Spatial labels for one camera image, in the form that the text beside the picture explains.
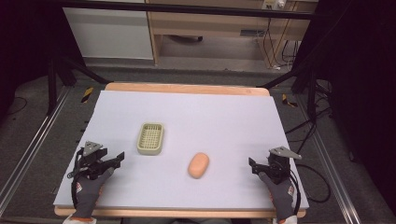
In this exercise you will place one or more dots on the orange soap bar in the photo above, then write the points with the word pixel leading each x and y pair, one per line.
pixel 198 165

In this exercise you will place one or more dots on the wooden desk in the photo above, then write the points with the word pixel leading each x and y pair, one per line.
pixel 211 26

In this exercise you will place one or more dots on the beige slotted soap dish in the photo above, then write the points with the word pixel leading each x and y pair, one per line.
pixel 150 138

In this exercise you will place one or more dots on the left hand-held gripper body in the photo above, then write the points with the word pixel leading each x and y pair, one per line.
pixel 91 158

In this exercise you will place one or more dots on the white cabinet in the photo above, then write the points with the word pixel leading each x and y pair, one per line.
pixel 107 32

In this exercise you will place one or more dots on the wooden table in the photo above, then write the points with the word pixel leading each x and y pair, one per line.
pixel 186 88

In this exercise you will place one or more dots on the white table mat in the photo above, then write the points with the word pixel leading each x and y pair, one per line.
pixel 193 124

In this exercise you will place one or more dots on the person's left hand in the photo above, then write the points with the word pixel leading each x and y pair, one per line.
pixel 88 193

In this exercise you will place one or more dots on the silver floor rail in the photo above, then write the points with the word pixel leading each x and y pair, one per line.
pixel 334 174
pixel 31 146

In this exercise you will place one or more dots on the yellow black striped marker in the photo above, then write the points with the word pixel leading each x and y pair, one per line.
pixel 87 94
pixel 289 101

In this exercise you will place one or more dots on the person's right hand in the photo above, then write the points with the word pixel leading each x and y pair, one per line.
pixel 280 196

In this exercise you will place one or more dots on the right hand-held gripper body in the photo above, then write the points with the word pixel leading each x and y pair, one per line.
pixel 280 165

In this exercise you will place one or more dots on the black metal frame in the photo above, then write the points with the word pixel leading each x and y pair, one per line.
pixel 186 8

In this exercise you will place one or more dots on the white power strip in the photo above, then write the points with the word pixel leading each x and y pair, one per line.
pixel 274 4

